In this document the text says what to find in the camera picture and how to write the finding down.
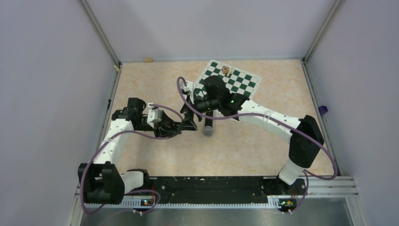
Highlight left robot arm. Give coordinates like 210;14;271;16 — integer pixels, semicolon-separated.
78;97;183;204

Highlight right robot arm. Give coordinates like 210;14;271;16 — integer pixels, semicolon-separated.
177;76;325;194

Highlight green white chessboard mat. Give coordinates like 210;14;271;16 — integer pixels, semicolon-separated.
194;60;262;99

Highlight wooden letter cube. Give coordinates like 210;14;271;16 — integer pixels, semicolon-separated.
222;66;230;74

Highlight purple object outside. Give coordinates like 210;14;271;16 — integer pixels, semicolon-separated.
318;105;328;115

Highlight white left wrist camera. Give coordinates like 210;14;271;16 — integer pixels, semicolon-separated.
147;103;162;126

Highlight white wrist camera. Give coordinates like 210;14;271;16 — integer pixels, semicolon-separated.
179;81;195;104
147;103;162;126

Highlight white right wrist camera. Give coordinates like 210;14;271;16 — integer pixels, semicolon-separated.
179;81;195;104

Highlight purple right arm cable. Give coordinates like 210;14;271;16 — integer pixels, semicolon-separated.
176;76;338;181

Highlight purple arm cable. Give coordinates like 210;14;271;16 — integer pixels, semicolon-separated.
176;76;338;181
80;103;184;215

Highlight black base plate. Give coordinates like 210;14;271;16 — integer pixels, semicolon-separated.
140;176;306;204

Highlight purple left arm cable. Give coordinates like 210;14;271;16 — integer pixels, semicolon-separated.
80;103;184;215

